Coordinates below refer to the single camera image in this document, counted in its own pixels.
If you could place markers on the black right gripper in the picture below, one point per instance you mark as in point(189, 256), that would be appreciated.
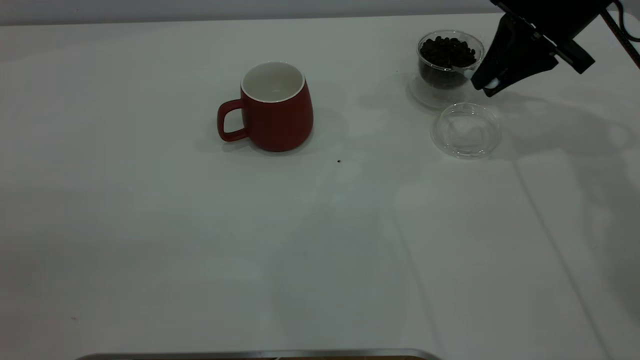
point(560, 17)

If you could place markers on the red ceramic mug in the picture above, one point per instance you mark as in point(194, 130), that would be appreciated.
point(280, 125)

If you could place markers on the dark roasted coffee beans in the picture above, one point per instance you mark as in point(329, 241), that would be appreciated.
point(445, 52)

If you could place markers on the clear glass lid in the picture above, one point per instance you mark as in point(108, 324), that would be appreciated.
point(467, 135)

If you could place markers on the clear double-wall glass cup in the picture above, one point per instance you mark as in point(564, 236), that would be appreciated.
point(435, 97)

